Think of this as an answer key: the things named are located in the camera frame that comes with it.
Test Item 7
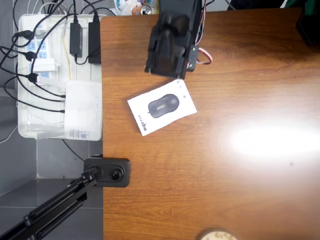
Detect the orange white mouse box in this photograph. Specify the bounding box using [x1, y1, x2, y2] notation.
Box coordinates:
[127, 79, 198, 137]

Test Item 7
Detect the silver drink can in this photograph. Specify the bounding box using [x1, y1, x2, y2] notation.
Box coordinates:
[139, 5, 153, 16]

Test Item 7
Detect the printed plastic snack bag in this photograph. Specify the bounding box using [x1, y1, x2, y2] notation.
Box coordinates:
[113, 0, 141, 16]

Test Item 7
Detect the wide black power adapter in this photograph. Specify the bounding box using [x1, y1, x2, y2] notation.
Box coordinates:
[88, 21, 102, 65]

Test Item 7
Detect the slim black power adapter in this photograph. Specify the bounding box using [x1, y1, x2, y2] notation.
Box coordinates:
[69, 22, 84, 58]

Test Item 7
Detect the white router with antennas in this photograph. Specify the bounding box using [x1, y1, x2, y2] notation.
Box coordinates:
[36, 76, 103, 142]

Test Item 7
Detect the black boom clamp base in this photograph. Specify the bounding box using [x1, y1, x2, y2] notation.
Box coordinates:
[83, 156, 131, 188]

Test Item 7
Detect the white charger plug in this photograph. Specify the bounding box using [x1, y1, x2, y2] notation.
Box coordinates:
[33, 58, 57, 73]

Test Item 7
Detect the white power strip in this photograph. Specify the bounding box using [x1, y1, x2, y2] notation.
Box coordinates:
[24, 21, 57, 85]

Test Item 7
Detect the round wooden coaster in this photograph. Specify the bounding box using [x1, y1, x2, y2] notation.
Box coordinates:
[198, 227, 238, 240]

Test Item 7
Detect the black adapter cord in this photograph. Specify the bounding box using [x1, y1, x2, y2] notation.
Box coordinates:
[82, 0, 101, 23]
[72, 0, 79, 25]

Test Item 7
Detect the thin yellow cable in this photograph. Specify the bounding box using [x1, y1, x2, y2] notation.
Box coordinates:
[61, 21, 73, 81]

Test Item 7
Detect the black router cable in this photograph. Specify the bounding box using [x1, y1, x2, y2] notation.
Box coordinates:
[16, 62, 66, 98]
[16, 74, 66, 113]
[3, 77, 66, 103]

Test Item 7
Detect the black floor cable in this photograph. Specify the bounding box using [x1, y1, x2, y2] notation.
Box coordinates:
[61, 139, 86, 162]

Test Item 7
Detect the white plastic cable tray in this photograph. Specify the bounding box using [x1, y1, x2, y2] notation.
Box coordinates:
[17, 14, 104, 141]

